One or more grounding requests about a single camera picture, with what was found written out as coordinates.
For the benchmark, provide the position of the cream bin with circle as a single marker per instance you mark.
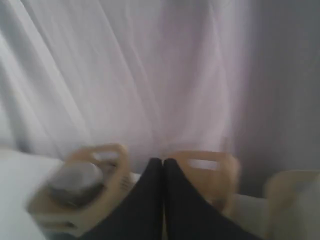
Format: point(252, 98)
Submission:
point(54, 219)

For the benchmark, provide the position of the white curtain backdrop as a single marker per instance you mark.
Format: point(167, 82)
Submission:
point(158, 76)

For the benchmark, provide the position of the cream bin with square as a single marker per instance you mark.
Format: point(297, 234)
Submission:
point(293, 205)

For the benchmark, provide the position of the small white ceramic bowl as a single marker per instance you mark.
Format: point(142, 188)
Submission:
point(76, 177)

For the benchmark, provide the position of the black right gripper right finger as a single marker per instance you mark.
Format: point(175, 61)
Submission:
point(189, 216)

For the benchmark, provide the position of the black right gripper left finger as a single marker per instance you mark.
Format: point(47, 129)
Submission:
point(140, 215)

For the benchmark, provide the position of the stainless steel bowl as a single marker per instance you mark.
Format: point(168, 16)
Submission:
point(75, 199)

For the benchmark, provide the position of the cream bin with triangle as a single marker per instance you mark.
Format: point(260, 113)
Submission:
point(215, 175)

